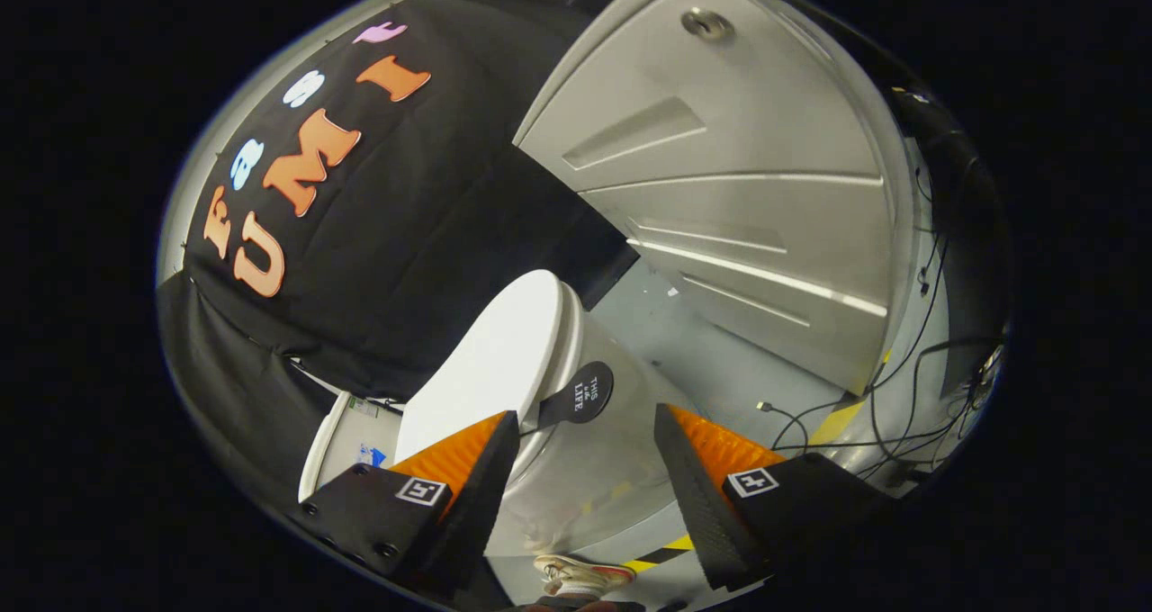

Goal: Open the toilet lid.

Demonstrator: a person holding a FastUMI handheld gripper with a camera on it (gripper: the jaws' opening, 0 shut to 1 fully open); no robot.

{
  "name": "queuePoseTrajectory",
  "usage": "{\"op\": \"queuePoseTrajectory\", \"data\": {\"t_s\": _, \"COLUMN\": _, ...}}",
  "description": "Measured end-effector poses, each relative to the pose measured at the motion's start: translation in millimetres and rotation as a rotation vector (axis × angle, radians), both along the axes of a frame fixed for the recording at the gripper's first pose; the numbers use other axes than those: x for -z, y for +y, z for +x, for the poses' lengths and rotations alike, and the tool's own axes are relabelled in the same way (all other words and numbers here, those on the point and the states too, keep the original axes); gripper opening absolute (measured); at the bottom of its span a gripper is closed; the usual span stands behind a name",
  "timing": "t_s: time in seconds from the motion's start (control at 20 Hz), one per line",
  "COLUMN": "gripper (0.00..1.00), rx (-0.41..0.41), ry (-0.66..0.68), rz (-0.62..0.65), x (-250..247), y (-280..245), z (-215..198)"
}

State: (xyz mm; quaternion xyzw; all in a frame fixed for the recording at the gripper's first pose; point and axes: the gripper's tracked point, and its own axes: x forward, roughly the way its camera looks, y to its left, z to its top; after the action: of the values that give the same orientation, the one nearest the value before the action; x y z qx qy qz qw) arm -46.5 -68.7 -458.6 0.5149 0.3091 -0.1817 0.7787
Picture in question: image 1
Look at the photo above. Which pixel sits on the black backdrop cloth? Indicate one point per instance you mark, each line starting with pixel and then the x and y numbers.
pixel 432 216

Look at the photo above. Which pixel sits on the yellow black floor tape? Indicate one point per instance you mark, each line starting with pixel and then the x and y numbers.
pixel 661 553

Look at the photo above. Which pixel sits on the white toilet tank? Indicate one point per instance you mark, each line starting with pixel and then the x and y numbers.
pixel 346 441

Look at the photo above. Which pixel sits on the black round lid pull tab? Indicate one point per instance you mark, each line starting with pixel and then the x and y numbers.
pixel 585 391

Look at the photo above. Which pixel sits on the round metal cabinet knob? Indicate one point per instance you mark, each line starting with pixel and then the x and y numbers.
pixel 706 24

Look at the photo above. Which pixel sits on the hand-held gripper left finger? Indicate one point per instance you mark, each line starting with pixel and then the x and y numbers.
pixel 468 522

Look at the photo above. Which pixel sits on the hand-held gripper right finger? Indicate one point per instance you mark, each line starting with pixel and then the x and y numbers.
pixel 697 504

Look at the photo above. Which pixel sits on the person's shoe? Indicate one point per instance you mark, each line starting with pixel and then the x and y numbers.
pixel 585 576

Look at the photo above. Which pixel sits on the white toilet bowl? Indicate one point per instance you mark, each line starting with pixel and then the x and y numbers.
pixel 603 477

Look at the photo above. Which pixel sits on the white cabinet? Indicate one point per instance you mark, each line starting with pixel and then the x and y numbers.
pixel 747 198

